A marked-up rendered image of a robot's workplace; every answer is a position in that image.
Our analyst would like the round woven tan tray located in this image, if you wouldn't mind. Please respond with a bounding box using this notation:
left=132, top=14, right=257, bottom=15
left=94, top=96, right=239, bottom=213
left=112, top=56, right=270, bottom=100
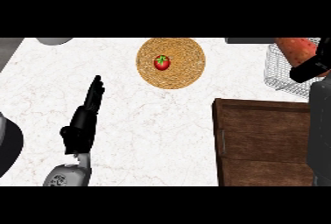
left=134, top=38, right=206, bottom=90

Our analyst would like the black round object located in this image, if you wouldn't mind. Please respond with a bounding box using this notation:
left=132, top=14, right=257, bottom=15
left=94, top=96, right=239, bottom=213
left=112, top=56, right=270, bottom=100
left=0, top=111, right=25, bottom=179

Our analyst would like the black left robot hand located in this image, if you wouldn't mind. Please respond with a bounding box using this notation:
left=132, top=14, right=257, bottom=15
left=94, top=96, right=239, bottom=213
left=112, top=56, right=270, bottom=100
left=59, top=74, right=106, bottom=156

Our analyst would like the silver cabinet handle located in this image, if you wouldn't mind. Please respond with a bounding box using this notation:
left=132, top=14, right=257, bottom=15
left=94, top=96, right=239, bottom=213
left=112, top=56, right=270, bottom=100
left=220, top=129, right=227, bottom=156

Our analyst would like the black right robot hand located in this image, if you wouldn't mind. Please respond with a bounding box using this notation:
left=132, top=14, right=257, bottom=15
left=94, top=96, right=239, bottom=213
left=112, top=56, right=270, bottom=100
left=288, top=38, right=331, bottom=84

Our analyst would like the grey rounded object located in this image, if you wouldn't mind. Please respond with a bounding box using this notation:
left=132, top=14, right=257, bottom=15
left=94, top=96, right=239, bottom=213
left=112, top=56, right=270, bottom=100
left=35, top=38, right=75, bottom=46

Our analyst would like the dark grey flat slab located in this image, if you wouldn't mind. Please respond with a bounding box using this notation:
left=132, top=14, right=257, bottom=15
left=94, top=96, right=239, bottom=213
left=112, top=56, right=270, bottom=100
left=0, top=38, right=26, bottom=74

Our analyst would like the white wire tiered basket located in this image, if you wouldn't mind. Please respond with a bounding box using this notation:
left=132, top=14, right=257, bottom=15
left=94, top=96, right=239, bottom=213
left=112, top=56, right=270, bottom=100
left=262, top=38, right=323, bottom=99

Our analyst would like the dark grey rectangular appliance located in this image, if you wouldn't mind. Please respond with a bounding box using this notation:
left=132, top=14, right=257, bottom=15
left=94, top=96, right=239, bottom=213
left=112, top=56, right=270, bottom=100
left=223, top=38, right=277, bottom=45

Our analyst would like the orange-red sweet potato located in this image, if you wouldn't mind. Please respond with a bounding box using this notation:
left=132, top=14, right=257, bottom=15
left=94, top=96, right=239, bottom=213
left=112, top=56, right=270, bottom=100
left=273, top=38, right=331, bottom=78

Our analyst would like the red tomato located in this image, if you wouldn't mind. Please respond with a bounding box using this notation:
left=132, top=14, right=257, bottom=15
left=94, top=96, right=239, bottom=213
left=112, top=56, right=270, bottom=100
left=152, top=54, right=171, bottom=72

